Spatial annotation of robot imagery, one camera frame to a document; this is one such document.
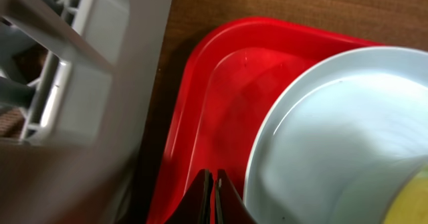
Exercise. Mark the red plastic tray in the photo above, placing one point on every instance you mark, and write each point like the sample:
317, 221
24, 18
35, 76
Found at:
230, 82

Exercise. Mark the yellow plastic cup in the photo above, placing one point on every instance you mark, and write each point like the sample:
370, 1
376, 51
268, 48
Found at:
410, 205

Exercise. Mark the large light blue plate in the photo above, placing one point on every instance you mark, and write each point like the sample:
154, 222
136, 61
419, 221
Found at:
341, 140

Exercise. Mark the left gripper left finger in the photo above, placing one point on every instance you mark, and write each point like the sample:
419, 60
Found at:
194, 207

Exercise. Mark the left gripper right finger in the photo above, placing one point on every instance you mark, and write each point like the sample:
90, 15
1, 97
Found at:
229, 207

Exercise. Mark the grey plastic dishwasher rack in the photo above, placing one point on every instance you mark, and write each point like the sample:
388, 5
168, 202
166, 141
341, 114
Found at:
74, 160

